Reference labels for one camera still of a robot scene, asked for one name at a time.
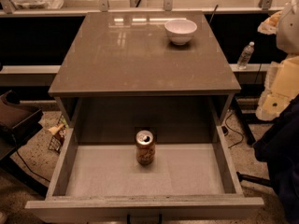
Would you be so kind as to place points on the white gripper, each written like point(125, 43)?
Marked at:
point(289, 32)

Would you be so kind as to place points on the orange soda can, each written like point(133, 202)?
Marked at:
point(145, 147)

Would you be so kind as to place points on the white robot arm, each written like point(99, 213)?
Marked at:
point(287, 34)

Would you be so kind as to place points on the grey cabinet with counter top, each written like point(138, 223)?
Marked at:
point(123, 74)

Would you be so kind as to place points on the open grey top drawer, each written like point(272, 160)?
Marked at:
point(93, 183)

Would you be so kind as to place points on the clear plastic water bottle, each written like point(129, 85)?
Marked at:
point(245, 56)

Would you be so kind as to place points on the white ceramic bowl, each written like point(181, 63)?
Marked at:
point(180, 32)

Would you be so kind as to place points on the dark blue cloth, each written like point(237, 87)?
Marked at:
point(279, 148)

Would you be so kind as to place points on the dark brown chair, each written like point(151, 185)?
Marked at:
point(18, 123)

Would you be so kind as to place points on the wire basket with snack bag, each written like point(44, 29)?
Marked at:
point(58, 135)

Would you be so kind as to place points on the black drawer handle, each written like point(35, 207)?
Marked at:
point(144, 220)

